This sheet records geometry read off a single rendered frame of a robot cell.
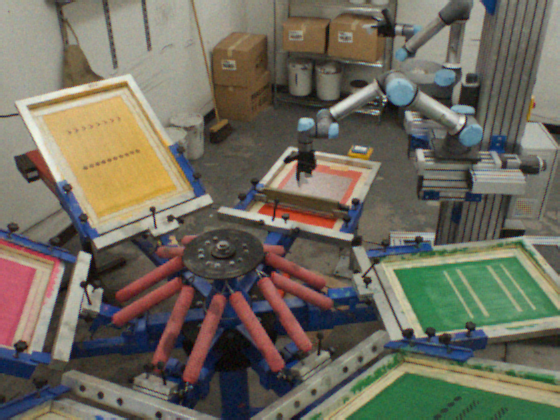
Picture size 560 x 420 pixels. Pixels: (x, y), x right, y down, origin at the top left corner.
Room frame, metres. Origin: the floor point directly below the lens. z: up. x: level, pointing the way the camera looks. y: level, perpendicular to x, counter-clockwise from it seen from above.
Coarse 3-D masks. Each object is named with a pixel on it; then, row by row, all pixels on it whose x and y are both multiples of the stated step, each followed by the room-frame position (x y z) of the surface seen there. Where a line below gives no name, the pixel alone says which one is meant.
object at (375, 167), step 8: (288, 152) 3.03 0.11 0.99; (296, 152) 3.05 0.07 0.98; (280, 160) 2.93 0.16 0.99; (328, 160) 2.99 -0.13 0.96; (336, 160) 2.97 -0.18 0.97; (344, 160) 2.95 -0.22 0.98; (352, 160) 2.94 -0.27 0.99; (360, 160) 2.94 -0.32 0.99; (368, 160) 2.94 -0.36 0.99; (272, 168) 2.83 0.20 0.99; (280, 168) 2.86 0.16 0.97; (368, 168) 2.91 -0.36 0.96; (376, 168) 2.85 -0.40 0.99; (272, 176) 2.75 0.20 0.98; (368, 176) 2.76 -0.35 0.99; (376, 176) 2.80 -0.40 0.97; (264, 184) 2.65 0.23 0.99; (368, 184) 2.67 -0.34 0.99; (360, 192) 2.59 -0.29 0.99; (368, 192) 2.62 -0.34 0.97; (360, 200) 2.50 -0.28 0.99; (248, 208) 2.44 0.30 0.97
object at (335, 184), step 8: (328, 168) 2.90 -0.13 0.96; (328, 176) 2.81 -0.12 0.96; (336, 176) 2.81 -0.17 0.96; (344, 176) 2.81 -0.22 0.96; (352, 176) 2.81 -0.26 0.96; (320, 184) 2.72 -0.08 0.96; (328, 184) 2.72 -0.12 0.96; (336, 184) 2.72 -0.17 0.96; (344, 184) 2.72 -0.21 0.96; (352, 184) 2.72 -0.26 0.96; (320, 192) 2.63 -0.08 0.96; (328, 192) 2.63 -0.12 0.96; (336, 192) 2.64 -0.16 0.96; (344, 192) 2.64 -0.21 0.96; (352, 192) 2.64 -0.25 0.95; (344, 200) 2.56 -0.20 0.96; (304, 216) 2.40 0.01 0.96; (312, 216) 2.40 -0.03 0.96; (320, 216) 2.40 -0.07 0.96; (328, 216) 2.40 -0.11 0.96; (312, 224) 2.33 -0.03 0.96; (320, 224) 2.33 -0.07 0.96; (328, 224) 2.33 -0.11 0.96
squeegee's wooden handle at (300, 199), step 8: (264, 192) 2.50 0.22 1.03; (272, 192) 2.48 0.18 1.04; (280, 192) 2.47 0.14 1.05; (288, 192) 2.46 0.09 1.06; (280, 200) 2.47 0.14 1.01; (288, 200) 2.45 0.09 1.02; (296, 200) 2.44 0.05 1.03; (304, 200) 2.42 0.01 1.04; (312, 200) 2.41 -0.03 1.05; (320, 200) 2.40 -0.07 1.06; (328, 200) 2.39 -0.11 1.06; (336, 200) 2.39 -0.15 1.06; (312, 208) 2.41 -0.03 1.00; (320, 208) 2.40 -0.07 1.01; (328, 208) 2.38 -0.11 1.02; (336, 208) 2.37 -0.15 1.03
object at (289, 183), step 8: (320, 168) 2.90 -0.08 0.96; (288, 176) 2.80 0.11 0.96; (320, 176) 2.81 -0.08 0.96; (280, 184) 2.71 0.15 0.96; (288, 184) 2.71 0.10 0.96; (296, 184) 2.71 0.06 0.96; (304, 184) 2.72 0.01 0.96; (312, 184) 2.72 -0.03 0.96; (296, 192) 2.63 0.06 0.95; (304, 192) 2.63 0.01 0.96; (312, 192) 2.64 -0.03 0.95; (264, 208) 2.47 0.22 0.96; (272, 208) 2.47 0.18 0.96; (280, 208) 2.47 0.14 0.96; (288, 208) 2.47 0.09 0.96; (272, 216) 2.39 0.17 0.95; (280, 216) 2.39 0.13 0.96; (296, 216) 2.40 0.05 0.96
